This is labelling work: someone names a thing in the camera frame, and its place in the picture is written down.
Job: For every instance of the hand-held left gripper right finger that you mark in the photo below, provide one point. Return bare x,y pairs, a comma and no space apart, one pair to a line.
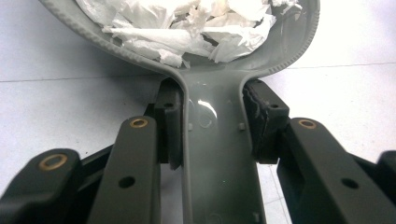
267,124

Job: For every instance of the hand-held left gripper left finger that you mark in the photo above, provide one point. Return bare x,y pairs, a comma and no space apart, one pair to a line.
169,124

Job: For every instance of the grey dustpan with orange edge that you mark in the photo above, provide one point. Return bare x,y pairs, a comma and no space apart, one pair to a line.
218,155

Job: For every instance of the pile of white paper scraps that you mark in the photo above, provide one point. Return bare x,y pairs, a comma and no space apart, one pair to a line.
174,37

